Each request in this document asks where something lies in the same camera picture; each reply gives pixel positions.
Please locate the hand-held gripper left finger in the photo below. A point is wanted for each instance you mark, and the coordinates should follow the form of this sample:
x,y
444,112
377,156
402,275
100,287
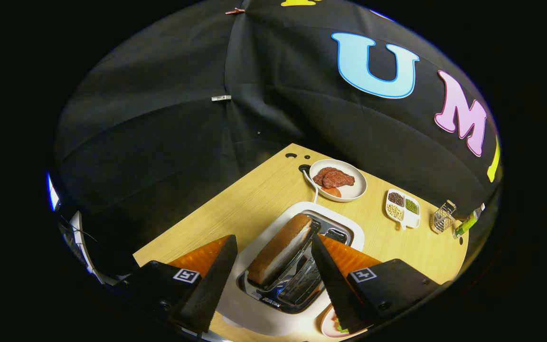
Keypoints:
x,y
212,285

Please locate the grey round plate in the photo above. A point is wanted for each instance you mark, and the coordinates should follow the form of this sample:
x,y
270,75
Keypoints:
x,y
354,192

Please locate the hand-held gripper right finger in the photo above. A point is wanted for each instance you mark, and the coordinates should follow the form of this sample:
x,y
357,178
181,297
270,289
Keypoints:
x,y
335,285

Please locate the white toaster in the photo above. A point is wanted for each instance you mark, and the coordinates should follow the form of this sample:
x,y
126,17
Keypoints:
x,y
273,325

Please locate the pile of yellow beans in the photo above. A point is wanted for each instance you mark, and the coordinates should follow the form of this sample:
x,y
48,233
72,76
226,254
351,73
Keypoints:
x,y
394,211

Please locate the green drink bottle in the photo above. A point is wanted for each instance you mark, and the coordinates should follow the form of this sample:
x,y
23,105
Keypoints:
x,y
466,225

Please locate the pile of green beans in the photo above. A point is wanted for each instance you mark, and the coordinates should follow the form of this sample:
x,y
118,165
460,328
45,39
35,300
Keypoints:
x,y
411,205

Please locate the toasted bread slice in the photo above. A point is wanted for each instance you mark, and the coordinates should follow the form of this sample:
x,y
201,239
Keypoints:
x,y
278,249

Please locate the pile of dark beans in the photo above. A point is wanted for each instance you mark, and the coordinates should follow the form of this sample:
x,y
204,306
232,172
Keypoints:
x,y
396,198

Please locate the pink round plate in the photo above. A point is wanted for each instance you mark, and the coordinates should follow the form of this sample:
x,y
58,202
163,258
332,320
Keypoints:
x,y
328,327

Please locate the green lettuce leaf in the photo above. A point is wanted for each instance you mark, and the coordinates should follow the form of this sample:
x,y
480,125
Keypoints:
x,y
341,328

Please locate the white cloth clip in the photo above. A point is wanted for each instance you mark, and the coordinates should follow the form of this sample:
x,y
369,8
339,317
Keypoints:
x,y
221,98

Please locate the red cloth clip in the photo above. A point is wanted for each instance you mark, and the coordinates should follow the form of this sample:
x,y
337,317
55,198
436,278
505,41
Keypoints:
x,y
234,11

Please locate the orange carrot slice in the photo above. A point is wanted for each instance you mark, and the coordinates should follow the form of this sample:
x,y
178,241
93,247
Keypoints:
x,y
332,192

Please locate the black backdrop cloth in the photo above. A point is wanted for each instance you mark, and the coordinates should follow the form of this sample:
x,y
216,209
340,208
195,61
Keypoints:
x,y
159,118

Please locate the white divided dish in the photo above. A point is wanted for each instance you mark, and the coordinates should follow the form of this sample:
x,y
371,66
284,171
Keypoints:
x,y
412,221

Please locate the brown meat piece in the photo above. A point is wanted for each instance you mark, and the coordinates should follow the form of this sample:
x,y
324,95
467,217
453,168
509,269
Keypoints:
x,y
335,178

